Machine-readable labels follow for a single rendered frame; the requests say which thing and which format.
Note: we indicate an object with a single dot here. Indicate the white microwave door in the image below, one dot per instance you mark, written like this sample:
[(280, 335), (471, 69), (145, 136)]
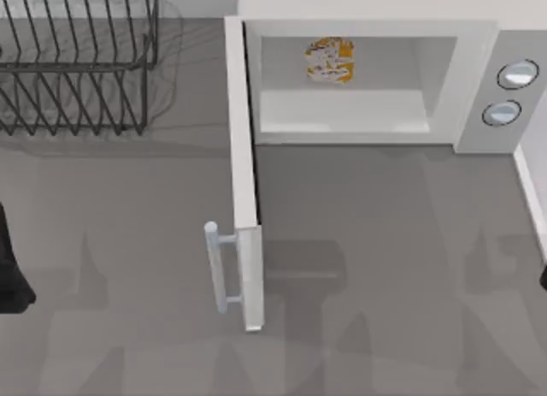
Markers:
[(240, 156)]

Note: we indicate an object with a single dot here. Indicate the pale microwave oven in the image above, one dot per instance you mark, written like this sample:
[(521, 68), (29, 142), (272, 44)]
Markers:
[(474, 126)]

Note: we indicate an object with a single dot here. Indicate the round microwave knob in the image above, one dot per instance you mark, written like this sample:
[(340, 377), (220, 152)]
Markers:
[(517, 74), (501, 113)]

